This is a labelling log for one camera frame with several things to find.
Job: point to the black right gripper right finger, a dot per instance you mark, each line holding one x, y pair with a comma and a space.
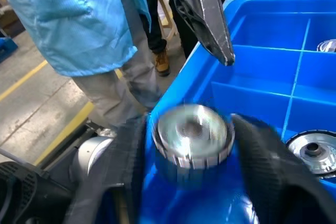
275, 182

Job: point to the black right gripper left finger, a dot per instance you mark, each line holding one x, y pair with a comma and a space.
123, 171

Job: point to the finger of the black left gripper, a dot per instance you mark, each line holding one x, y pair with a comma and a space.
202, 16

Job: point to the person in blue coat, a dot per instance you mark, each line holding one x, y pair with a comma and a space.
78, 24

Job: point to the wooden stool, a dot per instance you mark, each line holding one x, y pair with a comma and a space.
165, 9

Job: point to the black perforated housing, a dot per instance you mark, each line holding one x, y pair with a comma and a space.
18, 192

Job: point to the person in dark trousers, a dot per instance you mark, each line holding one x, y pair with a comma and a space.
155, 24

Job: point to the blue plastic compartment tray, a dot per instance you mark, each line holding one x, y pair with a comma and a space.
262, 69

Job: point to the metal nut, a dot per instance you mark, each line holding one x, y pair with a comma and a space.
327, 46
193, 134
312, 150

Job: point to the blue crate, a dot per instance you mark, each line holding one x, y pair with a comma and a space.
6, 48

